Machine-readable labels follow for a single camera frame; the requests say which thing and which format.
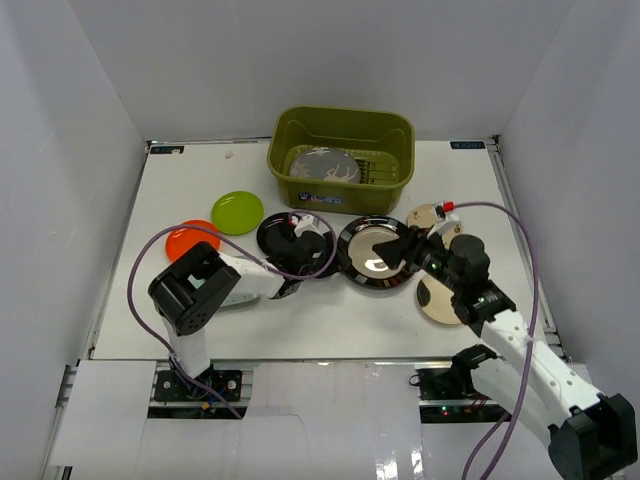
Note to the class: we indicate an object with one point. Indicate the orange plate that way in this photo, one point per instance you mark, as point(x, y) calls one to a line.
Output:
point(178, 242)

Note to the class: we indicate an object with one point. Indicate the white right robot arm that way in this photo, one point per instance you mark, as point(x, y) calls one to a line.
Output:
point(587, 434)

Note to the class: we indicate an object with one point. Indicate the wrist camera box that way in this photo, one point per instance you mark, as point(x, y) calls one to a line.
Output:
point(303, 223)
point(447, 212)

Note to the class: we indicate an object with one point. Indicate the small black plate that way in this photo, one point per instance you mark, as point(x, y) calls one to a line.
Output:
point(279, 223)

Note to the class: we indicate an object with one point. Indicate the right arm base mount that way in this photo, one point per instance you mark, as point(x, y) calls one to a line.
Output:
point(444, 400)

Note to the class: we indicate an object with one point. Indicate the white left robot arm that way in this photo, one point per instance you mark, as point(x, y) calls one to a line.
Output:
point(191, 290)

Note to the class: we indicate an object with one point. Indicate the black rimmed cream plate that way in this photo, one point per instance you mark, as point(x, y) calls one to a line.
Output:
point(367, 269)

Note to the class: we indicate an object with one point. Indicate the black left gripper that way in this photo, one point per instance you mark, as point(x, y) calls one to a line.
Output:
point(304, 242)

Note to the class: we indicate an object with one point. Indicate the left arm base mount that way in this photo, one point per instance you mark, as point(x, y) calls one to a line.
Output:
point(171, 387)

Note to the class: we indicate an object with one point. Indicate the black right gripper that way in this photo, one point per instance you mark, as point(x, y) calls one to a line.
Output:
point(393, 252)

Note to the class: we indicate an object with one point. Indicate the right corner label sticker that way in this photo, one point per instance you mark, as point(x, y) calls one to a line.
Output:
point(467, 145)

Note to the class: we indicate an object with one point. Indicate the cream plate with black mark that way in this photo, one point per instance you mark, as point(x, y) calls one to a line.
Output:
point(435, 301)

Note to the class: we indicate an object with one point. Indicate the grey deer pattern plate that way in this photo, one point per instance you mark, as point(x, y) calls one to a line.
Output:
point(326, 164)

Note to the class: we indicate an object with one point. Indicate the lime green plate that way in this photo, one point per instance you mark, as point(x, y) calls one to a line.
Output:
point(237, 213)

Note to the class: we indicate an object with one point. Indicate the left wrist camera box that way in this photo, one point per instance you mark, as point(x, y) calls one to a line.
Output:
point(303, 223)

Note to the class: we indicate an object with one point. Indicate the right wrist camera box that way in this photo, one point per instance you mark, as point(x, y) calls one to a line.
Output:
point(447, 212)

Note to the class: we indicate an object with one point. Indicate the cream floral plate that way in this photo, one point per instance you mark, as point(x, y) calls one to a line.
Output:
point(423, 218)

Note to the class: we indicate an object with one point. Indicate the corner label sticker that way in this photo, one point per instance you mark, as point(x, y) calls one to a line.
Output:
point(166, 149)
point(467, 145)

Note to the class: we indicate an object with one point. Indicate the olive green plastic bin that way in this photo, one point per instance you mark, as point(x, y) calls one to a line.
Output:
point(383, 144)

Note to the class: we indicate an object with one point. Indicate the left corner label sticker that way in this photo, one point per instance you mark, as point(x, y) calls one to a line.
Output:
point(166, 149)

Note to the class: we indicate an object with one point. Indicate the pale green rectangular dish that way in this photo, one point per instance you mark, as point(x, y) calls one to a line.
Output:
point(244, 291)

